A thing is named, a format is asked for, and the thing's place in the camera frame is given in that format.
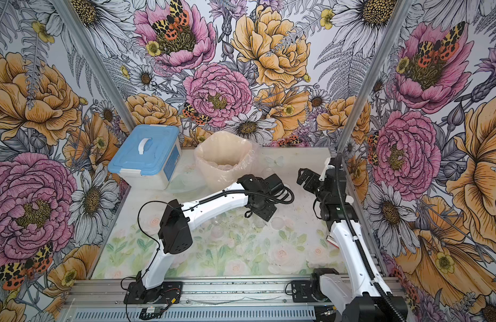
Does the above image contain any clear jar lid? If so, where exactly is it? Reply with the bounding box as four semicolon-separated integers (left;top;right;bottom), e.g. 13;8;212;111
270;217;285;231
210;225;225;240

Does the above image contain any clear jar dried tea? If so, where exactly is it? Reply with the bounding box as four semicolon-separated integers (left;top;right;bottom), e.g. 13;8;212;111
253;217;267;229

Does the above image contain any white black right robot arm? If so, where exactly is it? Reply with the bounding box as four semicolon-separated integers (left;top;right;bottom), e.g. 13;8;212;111
297;165;408;321

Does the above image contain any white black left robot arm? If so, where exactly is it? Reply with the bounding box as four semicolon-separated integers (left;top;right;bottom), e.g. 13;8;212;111
124;174;294;304

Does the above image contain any small white capped bottle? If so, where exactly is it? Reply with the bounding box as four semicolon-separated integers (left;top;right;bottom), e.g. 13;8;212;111
345;195;355;205

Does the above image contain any pink white paper packet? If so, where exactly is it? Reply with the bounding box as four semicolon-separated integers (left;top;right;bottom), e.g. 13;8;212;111
327;236;341;249

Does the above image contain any bin with pink bag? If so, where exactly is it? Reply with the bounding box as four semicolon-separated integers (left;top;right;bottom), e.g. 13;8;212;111
194;131;259;191

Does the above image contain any blue lidded storage box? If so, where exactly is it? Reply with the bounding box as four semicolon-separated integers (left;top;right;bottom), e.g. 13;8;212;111
108;124;182;190

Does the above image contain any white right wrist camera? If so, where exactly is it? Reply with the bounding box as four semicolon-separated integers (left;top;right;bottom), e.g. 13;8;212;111
319;158;336;182

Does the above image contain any left black corrugated cable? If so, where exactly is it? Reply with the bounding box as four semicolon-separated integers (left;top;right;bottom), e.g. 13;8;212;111
136;182;296;279

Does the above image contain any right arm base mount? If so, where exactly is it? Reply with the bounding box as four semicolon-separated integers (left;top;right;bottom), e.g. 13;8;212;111
290;280;330;303

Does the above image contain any aluminium front rail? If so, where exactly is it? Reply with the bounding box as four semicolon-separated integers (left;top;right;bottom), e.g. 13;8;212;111
66;276;410;322

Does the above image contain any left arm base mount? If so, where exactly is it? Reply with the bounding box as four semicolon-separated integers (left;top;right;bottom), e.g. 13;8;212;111
123;281;183;305

